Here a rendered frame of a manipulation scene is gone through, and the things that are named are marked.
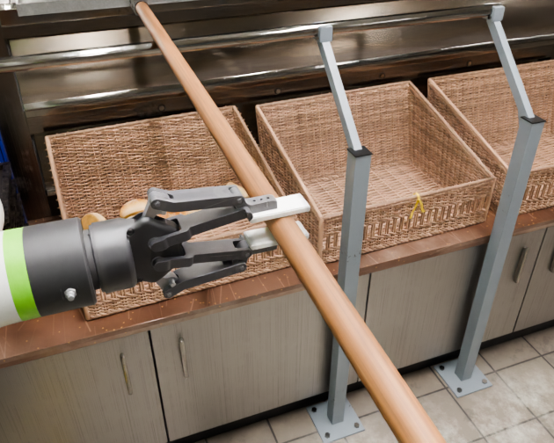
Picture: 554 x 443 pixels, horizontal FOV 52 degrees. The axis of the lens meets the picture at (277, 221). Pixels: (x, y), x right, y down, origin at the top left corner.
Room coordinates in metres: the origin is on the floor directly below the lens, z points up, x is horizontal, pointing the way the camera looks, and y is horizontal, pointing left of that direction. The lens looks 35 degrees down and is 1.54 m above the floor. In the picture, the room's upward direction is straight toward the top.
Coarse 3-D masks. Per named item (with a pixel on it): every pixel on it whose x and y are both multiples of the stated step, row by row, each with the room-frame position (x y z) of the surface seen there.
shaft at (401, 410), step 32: (160, 32) 1.16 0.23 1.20; (192, 96) 0.87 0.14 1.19; (224, 128) 0.74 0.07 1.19; (256, 192) 0.58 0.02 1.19; (288, 224) 0.51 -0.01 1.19; (288, 256) 0.47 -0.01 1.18; (320, 288) 0.41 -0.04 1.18; (352, 320) 0.37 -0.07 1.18; (352, 352) 0.34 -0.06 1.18; (384, 352) 0.33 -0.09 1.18; (384, 384) 0.30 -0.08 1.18; (384, 416) 0.28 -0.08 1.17; (416, 416) 0.27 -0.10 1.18
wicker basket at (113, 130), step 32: (96, 128) 1.46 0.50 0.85; (128, 128) 1.49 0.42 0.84; (192, 128) 1.55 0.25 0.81; (64, 160) 1.40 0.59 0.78; (96, 160) 1.43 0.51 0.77; (128, 160) 1.46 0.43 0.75; (160, 160) 1.49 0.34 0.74; (192, 160) 1.52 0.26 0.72; (256, 160) 1.44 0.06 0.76; (64, 192) 1.37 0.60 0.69; (96, 192) 1.40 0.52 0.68; (128, 192) 1.43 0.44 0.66; (256, 224) 1.37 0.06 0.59; (256, 256) 1.15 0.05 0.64; (128, 288) 1.08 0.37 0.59; (160, 288) 1.05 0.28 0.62; (192, 288) 1.08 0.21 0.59
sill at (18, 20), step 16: (208, 0) 1.61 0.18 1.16; (224, 0) 1.63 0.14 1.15; (240, 0) 1.64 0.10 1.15; (256, 0) 1.66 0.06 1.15; (272, 0) 1.68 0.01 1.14; (0, 16) 1.43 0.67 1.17; (16, 16) 1.44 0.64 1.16; (32, 16) 1.45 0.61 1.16; (48, 16) 1.47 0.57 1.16; (64, 16) 1.48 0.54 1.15; (80, 16) 1.49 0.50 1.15; (96, 16) 1.51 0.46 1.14
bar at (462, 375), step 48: (96, 48) 1.15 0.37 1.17; (144, 48) 1.18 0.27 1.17; (192, 48) 1.21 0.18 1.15; (336, 96) 1.23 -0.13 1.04; (528, 144) 1.28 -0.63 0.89; (480, 288) 1.30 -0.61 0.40; (480, 336) 1.29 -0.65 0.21; (336, 384) 1.11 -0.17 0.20; (480, 384) 1.26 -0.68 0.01; (336, 432) 1.08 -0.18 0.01
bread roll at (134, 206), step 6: (126, 204) 1.38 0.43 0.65; (132, 204) 1.38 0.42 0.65; (138, 204) 1.38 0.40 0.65; (144, 204) 1.38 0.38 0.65; (120, 210) 1.37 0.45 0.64; (126, 210) 1.36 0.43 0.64; (132, 210) 1.36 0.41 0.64; (138, 210) 1.37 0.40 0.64; (120, 216) 1.36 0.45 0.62; (126, 216) 1.35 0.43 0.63
